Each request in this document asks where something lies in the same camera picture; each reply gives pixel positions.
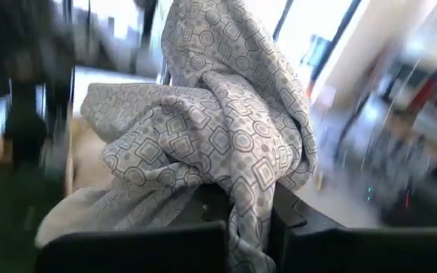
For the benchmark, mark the dark green knit cloth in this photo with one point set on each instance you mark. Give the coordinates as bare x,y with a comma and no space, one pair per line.
10,220

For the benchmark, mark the white patterned thin cloth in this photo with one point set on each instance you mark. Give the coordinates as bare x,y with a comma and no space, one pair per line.
218,125

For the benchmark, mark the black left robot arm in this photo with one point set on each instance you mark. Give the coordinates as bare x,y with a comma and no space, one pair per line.
25,76

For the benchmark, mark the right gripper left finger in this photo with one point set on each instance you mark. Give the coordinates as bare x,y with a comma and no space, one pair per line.
135,250

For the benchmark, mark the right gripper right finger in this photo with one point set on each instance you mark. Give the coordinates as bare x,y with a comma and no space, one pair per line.
355,250

